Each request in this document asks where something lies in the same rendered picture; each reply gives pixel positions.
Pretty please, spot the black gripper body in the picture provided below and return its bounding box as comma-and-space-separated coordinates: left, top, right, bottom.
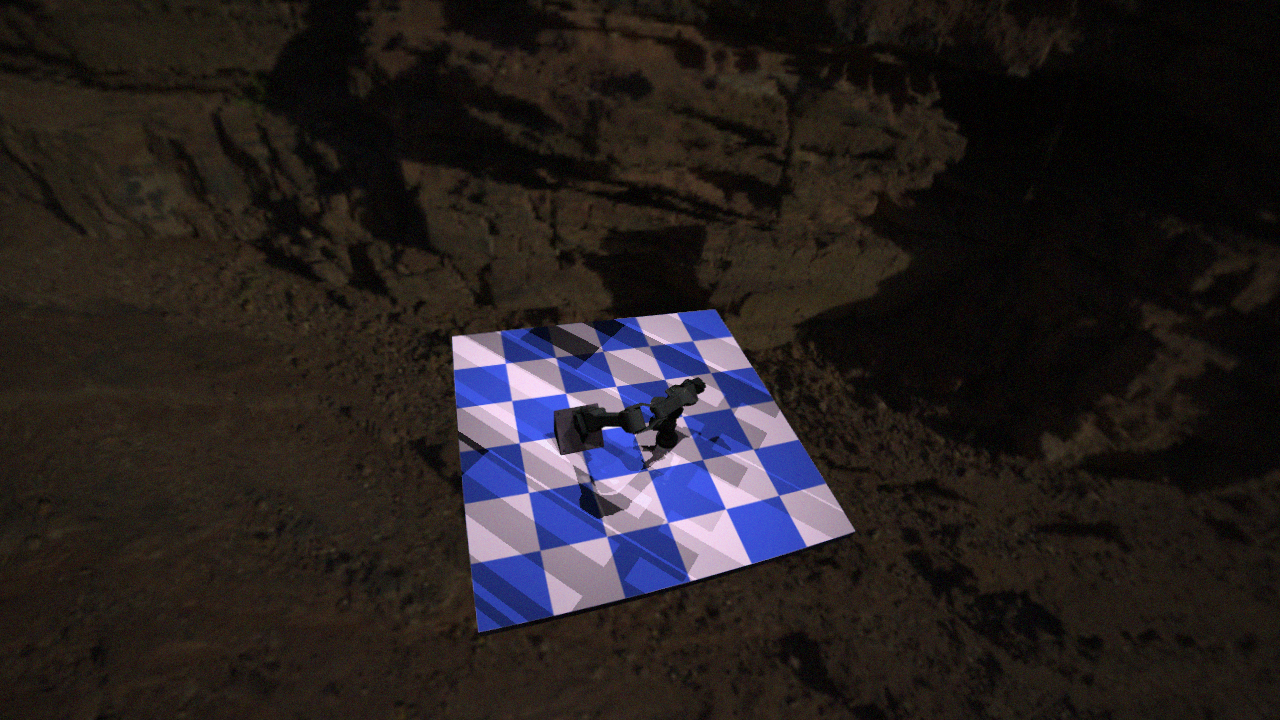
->
657, 406, 684, 436

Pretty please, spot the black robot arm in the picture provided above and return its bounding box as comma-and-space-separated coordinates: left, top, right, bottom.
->
572, 377, 707, 436

